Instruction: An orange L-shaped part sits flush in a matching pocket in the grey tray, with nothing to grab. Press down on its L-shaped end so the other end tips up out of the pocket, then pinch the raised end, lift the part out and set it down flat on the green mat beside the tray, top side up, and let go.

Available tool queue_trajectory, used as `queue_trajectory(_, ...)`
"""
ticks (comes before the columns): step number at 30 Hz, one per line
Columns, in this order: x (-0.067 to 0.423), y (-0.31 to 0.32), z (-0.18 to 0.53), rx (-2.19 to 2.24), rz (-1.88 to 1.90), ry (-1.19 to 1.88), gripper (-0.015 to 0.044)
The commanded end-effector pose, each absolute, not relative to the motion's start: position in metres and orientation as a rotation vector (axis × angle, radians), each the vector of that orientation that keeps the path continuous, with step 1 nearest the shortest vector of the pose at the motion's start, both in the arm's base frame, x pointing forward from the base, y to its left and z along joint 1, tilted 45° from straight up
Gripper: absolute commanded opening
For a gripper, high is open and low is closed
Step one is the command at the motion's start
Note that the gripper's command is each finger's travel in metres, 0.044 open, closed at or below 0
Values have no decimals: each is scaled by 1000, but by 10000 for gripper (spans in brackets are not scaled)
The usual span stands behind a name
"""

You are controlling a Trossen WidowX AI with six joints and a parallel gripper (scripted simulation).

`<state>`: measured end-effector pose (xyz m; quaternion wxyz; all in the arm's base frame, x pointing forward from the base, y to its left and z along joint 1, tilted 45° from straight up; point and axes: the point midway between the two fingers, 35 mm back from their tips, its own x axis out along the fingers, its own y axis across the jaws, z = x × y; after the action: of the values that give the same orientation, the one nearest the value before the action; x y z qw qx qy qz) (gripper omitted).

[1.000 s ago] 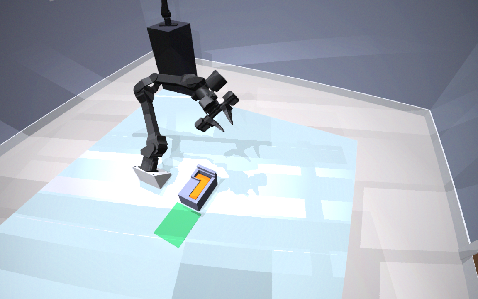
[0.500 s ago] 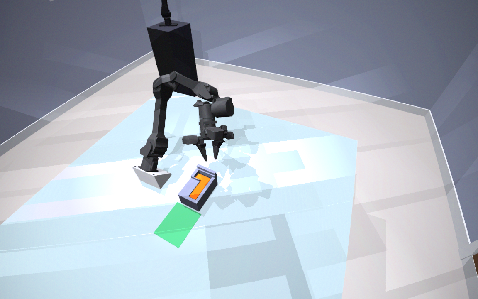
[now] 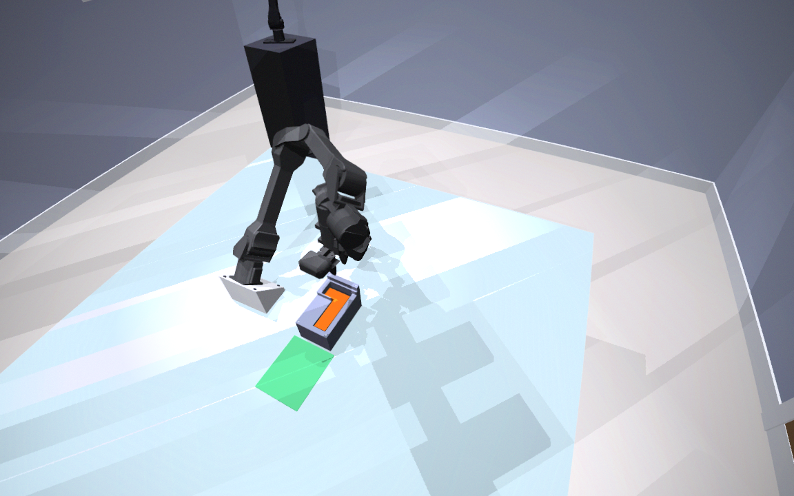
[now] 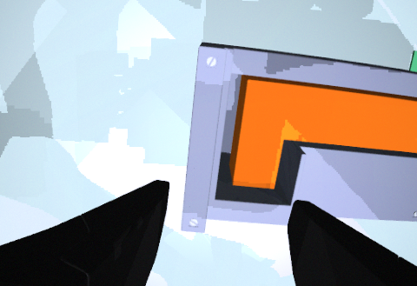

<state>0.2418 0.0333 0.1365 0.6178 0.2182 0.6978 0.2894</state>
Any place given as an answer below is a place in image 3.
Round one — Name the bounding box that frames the orange l-shaped part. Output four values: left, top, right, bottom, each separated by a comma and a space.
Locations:
314, 288, 349, 331

